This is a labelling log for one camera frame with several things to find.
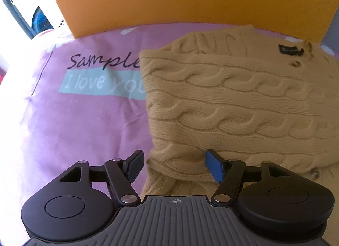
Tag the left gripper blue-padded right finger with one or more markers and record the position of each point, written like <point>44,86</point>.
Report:
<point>270,200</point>

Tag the pink printed bed sheet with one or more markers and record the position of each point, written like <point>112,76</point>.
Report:
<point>82,99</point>

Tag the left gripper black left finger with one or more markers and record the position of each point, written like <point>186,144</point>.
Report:
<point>82,201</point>

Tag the beige cable-knit sweater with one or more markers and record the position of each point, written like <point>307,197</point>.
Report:
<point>245,95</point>

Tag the blue round object by window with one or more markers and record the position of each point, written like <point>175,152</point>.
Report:
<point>40,22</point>

